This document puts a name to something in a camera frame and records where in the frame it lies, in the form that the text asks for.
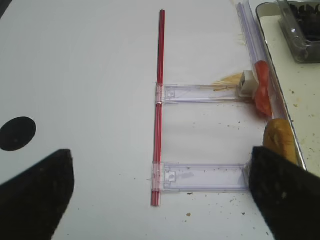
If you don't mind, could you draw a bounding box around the left red rail strip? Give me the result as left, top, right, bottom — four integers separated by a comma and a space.
151, 9, 166, 207

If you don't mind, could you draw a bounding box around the white metal tray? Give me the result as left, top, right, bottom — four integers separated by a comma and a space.
256, 2, 320, 175

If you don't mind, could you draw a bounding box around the left clear vertical rail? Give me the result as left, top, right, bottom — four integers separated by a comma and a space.
236, 0, 289, 120

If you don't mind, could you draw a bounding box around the tomato slices standing left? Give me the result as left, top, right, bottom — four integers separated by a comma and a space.
254, 60, 273, 118

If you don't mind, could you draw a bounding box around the clear plastic salad container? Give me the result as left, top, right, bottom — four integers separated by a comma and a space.
276, 0, 320, 64

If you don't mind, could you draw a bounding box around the clear track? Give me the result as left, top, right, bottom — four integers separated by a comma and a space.
155, 84, 253, 105
151, 162, 249, 193

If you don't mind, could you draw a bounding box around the lower left clear track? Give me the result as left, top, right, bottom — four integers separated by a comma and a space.
151, 162, 249, 193

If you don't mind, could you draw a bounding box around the bun half standing left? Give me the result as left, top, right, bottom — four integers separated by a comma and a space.
263, 118, 298, 165

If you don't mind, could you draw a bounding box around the upper left clear track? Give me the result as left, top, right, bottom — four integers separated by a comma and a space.
155, 84, 253, 105

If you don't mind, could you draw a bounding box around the white pusher block left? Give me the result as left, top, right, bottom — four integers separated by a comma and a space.
237, 70, 259, 99

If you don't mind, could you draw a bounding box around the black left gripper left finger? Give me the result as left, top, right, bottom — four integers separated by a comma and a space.
0, 149, 75, 240

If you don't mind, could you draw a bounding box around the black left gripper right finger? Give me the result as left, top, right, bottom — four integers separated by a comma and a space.
248, 146, 320, 240

